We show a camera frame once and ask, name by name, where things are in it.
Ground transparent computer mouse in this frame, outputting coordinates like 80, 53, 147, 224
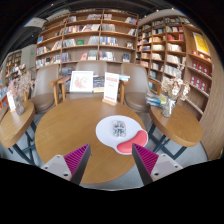
111, 119, 128, 139

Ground dark upright book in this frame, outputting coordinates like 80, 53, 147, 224
92, 75, 106, 93

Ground curved wooden bookshelf unit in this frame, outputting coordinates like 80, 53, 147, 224
135, 15, 214, 121

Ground flat blue books stack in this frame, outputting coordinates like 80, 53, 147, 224
118, 74, 132, 83

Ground glass vase pink dried flowers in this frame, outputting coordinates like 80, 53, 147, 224
7, 71, 34, 117

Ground white red sign wooden base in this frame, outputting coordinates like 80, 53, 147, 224
101, 71, 120, 107

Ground white mouse pad red rest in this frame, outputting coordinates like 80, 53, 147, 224
95, 114, 149, 156

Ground stack of colourful books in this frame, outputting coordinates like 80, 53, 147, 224
145, 92, 168, 108

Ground distant wooden bookshelf unit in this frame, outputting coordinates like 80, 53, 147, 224
4, 49, 28, 84

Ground small white card sign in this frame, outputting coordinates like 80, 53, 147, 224
5, 90, 17, 113

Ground beige upholstered wooden armchair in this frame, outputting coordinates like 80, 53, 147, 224
49, 60, 129, 106
29, 63, 64, 114
120, 62, 153, 114

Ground straight wooden bookshelf unit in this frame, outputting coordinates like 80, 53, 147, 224
34, 9, 139, 69

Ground glass vase pale dried flowers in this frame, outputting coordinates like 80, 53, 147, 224
161, 64, 191, 118

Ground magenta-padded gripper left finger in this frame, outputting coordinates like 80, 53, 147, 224
41, 143, 92, 186

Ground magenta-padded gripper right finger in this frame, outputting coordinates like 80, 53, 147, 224
131, 143, 184, 186

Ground white framed floral picture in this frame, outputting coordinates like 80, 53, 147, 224
69, 70, 95, 93

